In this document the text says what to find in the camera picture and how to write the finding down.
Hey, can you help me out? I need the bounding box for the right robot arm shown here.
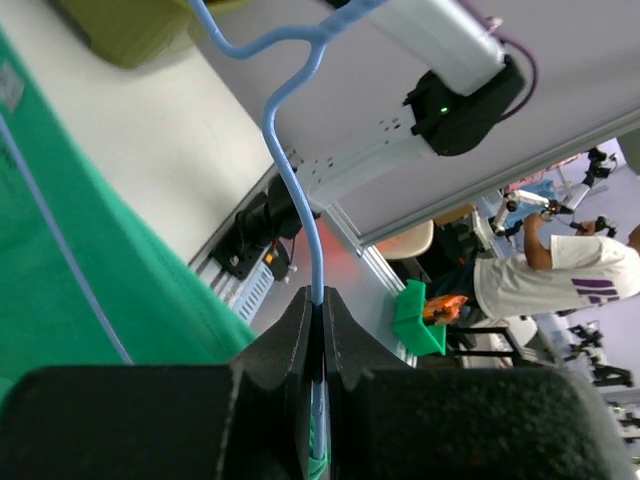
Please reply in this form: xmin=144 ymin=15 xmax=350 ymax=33
xmin=247 ymin=1 xmax=525 ymax=212

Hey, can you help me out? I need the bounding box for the beige chair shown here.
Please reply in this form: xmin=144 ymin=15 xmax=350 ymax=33
xmin=376 ymin=220 xmax=435 ymax=261

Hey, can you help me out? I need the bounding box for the green tank top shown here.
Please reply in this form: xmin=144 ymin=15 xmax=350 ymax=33
xmin=1 ymin=38 xmax=327 ymax=479

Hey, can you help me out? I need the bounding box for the person in white shirt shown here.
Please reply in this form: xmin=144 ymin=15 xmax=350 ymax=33
xmin=473 ymin=213 xmax=639 ymax=319

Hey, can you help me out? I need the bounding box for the olive green plastic basket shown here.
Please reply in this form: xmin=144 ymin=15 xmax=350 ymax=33
xmin=54 ymin=0 xmax=251 ymax=69

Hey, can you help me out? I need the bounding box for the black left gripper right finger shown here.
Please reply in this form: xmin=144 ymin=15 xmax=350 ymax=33
xmin=323 ymin=288 xmax=635 ymax=480

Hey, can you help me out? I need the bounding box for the green plastic bin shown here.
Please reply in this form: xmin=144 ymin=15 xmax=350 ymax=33
xmin=393 ymin=280 xmax=447 ymax=357

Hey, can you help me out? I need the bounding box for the blue hanger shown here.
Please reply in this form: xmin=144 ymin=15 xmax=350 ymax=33
xmin=0 ymin=0 xmax=391 ymax=466

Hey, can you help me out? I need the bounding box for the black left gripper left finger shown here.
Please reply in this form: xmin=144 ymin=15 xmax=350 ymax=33
xmin=1 ymin=289 xmax=313 ymax=479

